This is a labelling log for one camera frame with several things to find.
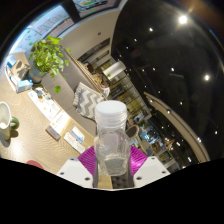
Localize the tall white leaflet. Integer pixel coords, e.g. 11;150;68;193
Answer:
49;109;72;136

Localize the dark-framed window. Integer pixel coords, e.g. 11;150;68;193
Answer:
6;0;122;64

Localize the grey chevron cushion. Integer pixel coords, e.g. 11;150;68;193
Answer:
72;81;106;121

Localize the long white card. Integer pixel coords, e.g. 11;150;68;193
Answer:
62;131;86;155

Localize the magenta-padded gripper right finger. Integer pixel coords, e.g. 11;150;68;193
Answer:
128;145;171;188

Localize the clear plastic water bottle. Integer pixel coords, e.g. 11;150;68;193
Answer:
93;100;132;177

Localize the printed paper leaflet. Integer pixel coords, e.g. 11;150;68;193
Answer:
27;89;62;122

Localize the white mug with green handle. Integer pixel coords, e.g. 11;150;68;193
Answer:
0;101;20;141

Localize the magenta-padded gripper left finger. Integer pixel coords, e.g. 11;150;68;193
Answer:
56;145;100;189

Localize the group of dining chairs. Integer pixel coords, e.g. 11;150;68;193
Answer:
125;113;189;169

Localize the small dark booklet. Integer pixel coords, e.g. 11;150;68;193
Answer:
45;124;62;141

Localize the blue card stand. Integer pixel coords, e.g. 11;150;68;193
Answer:
6;54;18;68

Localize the white tissue box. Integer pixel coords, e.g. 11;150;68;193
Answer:
14;78;34;94

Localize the small blue-white card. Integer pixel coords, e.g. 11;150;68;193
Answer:
70;125;86;144

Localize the grey curved sofa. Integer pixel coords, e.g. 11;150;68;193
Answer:
40;56;111;138

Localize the group of ceiling lights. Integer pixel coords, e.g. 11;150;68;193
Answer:
133;13;221;144

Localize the green potted plant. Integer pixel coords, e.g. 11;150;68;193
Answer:
27;35;72;95

